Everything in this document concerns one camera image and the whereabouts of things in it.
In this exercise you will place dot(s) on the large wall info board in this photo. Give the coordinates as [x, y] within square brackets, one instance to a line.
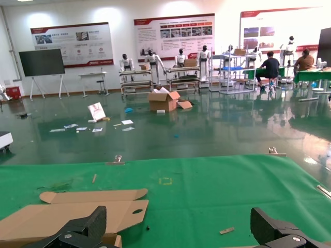
[276, 23]

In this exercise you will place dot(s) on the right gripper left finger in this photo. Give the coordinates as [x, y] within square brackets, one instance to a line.
[93, 224]

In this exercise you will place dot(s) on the seated person brown shirt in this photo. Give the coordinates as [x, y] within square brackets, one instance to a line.
[305, 63]

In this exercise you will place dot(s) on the metal roller cart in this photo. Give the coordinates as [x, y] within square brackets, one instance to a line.
[182, 69]
[135, 72]

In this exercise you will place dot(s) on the white wheeled base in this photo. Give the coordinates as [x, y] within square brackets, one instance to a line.
[5, 139]

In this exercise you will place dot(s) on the black round stool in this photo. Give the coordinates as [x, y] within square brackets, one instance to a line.
[100, 81]

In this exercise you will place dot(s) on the wall info board red arrows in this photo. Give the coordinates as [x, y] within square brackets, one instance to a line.
[175, 36]

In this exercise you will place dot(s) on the green table cloth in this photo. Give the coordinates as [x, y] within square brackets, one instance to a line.
[207, 193]

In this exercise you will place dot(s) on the thin wooden stick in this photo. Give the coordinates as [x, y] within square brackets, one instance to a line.
[94, 178]

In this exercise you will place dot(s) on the green covered work table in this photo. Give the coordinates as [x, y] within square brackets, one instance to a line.
[313, 75]
[252, 72]

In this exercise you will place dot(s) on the small cardboard box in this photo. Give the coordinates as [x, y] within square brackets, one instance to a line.
[144, 67]

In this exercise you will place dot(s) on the cardboard box with lid hole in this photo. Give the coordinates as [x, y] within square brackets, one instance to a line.
[64, 214]

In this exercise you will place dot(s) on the black display on stand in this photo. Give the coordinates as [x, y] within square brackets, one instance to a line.
[41, 62]

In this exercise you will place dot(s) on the blue cloth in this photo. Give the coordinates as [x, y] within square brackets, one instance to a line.
[128, 110]

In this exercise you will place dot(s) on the seated person dark shirt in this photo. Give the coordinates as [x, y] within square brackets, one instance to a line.
[270, 67]

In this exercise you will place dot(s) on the white industrial robot arm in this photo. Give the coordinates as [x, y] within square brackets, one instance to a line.
[4, 93]

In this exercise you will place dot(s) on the wall info board with photos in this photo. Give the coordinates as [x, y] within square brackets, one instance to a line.
[72, 44]

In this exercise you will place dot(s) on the grey metal shelving rack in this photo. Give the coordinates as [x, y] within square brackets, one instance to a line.
[232, 55]

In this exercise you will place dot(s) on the red box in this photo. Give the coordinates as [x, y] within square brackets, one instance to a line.
[13, 93]

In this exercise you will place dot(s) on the white paper bag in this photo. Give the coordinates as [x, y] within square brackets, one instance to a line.
[96, 111]

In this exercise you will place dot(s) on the blue plastic tray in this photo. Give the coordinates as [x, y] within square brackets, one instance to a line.
[232, 68]

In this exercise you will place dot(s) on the flat cardboard piece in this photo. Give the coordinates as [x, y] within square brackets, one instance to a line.
[184, 104]

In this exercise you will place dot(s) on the large open cardboard carton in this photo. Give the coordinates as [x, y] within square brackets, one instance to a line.
[163, 102]

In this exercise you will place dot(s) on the small white desk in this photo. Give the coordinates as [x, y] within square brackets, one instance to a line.
[93, 75]

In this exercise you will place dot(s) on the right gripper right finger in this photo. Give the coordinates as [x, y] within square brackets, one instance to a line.
[266, 227]

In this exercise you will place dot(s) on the medium cardboard box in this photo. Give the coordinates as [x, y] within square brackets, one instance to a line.
[190, 62]

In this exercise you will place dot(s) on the flat cardboard box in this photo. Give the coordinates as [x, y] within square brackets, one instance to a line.
[239, 51]

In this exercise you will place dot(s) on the black floor object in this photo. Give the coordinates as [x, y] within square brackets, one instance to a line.
[23, 115]

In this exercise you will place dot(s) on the white humanoid robot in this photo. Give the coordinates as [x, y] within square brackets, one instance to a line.
[181, 59]
[229, 49]
[152, 59]
[290, 47]
[256, 51]
[126, 63]
[204, 55]

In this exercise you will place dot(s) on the loose paper sheet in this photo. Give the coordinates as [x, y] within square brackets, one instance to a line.
[127, 122]
[82, 128]
[57, 130]
[70, 126]
[97, 130]
[128, 128]

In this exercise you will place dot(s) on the large black screen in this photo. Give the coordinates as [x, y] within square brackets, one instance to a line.
[325, 45]

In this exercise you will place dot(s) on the small wooden chip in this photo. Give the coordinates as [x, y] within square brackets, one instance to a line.
[227, 230]

